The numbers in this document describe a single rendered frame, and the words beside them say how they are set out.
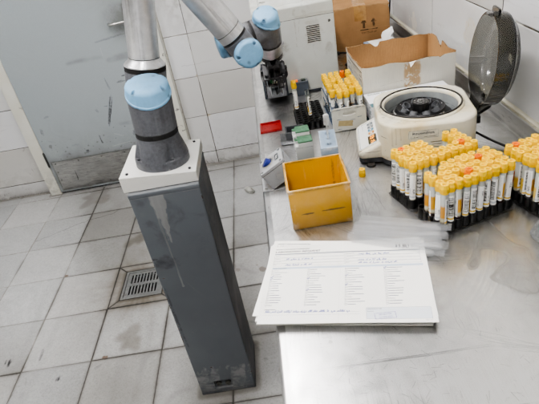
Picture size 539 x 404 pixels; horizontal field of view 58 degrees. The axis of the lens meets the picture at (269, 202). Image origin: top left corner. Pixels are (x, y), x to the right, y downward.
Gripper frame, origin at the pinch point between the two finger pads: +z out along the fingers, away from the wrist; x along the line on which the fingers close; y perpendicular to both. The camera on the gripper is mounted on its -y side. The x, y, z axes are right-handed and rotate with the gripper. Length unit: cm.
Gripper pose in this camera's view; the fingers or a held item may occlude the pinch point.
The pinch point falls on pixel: (276, 90)
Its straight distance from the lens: 172.7
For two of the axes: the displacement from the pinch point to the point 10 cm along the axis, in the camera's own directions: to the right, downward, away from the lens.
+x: 9.8, -1.7, -0.4
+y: 1.3, 8.7, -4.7
